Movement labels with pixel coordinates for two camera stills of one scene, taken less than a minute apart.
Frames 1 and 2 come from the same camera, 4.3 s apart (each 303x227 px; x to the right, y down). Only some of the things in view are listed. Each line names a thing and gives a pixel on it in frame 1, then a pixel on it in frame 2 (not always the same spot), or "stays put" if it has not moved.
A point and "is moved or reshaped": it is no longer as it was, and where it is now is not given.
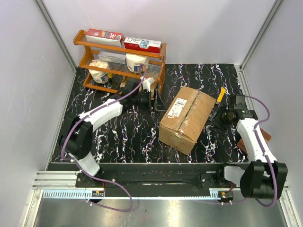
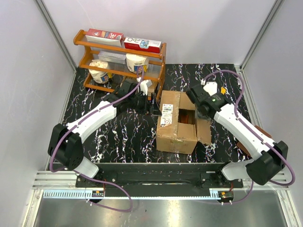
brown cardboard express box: [182, 125] is moved or reshaped
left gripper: [157, 104] -> [152, 109]
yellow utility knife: [221, 95] stays put
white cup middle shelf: [134, 61] stays put
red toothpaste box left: [104, 37] stays put
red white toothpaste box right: [142, 44] stays put
